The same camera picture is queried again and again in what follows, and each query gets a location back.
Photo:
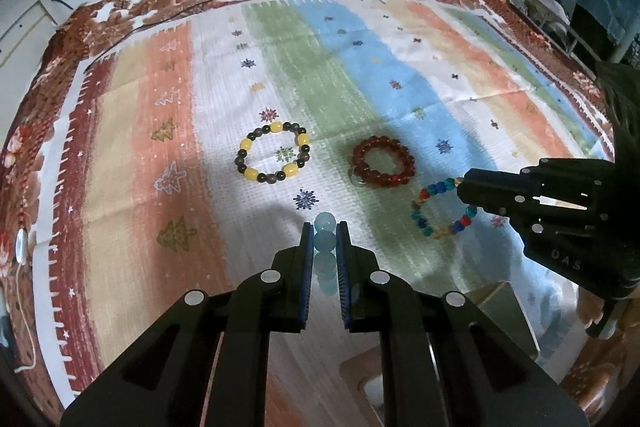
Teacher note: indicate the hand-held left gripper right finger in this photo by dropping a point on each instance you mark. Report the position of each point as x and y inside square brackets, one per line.
[344, 267]

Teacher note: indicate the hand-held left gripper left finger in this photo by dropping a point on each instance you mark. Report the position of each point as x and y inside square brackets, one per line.
[306, 267]

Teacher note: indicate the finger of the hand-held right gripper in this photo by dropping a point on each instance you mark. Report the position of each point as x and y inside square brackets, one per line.
[505, 202]
[565, 179]

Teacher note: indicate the cardboard box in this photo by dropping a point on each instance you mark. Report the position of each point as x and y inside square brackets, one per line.
[505, 312]

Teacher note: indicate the striped patterned mat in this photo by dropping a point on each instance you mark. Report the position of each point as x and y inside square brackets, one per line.
[320, 72]

